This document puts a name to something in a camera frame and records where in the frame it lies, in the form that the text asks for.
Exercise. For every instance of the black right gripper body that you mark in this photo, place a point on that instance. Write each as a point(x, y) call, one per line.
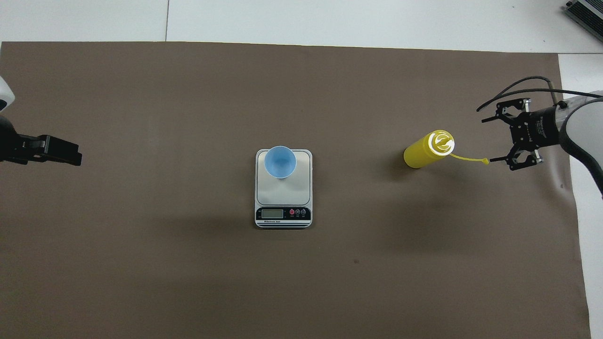
point(537, 128)

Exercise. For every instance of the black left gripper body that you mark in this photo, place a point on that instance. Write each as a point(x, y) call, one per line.
point(8, 141)

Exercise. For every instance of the yellow squeeze bottle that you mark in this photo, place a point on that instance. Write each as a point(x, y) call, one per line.
point(419, 153)

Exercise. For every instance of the blue plastic cup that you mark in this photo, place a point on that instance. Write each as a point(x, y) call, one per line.
point(280, 162)

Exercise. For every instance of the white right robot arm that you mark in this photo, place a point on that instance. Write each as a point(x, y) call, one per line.
point(586, 127)

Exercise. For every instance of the silver digital kitchen scale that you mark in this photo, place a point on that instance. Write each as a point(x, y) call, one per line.
point(282, 193)

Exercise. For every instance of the grey ribbed metal device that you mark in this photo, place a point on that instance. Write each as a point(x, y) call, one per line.
point(589, 12)

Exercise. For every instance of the brown table mat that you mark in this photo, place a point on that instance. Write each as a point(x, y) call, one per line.
point(212, 292)

